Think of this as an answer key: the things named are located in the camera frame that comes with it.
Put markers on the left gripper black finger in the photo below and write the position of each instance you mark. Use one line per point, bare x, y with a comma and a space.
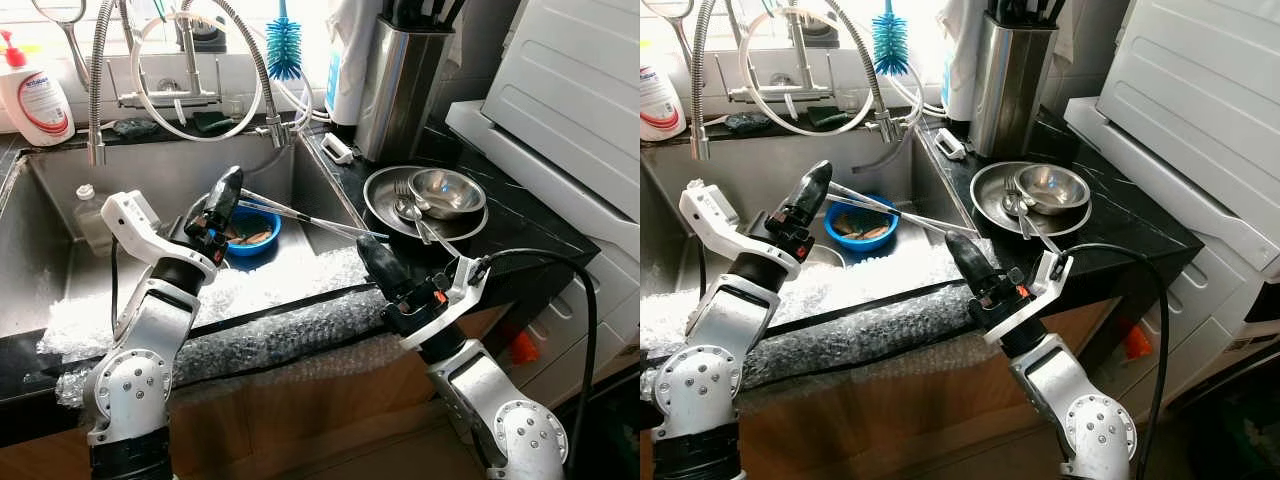
810, 190
225, 192

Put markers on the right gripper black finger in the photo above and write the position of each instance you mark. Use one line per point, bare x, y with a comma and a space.
968, 260
380, 265

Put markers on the steel fork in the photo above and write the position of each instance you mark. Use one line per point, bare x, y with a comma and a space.
1018, 205
410, 210

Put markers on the steel chopstick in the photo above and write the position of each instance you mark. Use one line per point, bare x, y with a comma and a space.
300, 211
900, 210
880, 208
290, 213

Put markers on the small stainless steel bowl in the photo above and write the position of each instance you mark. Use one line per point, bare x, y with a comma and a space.
1055, 185
450, 190

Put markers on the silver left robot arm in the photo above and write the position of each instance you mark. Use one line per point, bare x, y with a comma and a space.
135, 390
700, 390

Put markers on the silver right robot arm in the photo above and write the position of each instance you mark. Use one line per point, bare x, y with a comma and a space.
1080, 420
500, 420

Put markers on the stainless steel sink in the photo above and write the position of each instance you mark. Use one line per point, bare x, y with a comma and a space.
760, 165
60, 190

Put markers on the blue plastic bowl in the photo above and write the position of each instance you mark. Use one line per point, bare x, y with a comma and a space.
860, 243
270, 228

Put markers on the large stainless steel plate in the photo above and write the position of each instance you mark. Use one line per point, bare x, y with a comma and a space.
988, 195
380, 200

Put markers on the green dish sponge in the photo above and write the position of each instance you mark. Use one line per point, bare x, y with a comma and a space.
828, 116
212, 122

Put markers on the dark scouring pad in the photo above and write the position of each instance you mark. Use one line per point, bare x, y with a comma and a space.
135, 130
748, 122

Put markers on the small white plastic box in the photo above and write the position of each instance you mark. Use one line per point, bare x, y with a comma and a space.
337, 148
950, 143

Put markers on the steel faucet fitting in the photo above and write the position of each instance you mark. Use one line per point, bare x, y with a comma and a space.
190, 50
797, 50

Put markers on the orange plastic object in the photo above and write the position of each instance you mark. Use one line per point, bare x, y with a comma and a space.
1137, 342

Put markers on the blue bottle brush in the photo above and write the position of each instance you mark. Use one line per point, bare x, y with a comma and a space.
890, 45
283, 50

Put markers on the brown wooden cabinet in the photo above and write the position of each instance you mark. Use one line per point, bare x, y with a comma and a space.
300, 420
900, 430

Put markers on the white red soap pump bottle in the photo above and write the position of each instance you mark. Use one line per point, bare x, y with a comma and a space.
40, 110
660, 110

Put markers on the stainless steel knife block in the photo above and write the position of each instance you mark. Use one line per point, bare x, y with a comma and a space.
1005, 90
395, 90

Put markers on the white hanging cloth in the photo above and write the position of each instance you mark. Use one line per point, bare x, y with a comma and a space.
962, 60
350, 60

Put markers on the white washing machine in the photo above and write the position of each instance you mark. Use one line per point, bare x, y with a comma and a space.
1190, 80
570, 80

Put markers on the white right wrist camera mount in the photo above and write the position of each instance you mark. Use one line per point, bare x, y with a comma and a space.
1050, 280
468, 285

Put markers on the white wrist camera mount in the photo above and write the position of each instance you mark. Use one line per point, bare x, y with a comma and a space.
468, 285
1050, 280
715, 215
135, 225

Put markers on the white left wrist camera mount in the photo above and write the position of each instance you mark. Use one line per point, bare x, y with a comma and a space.
715, 215
135, 225

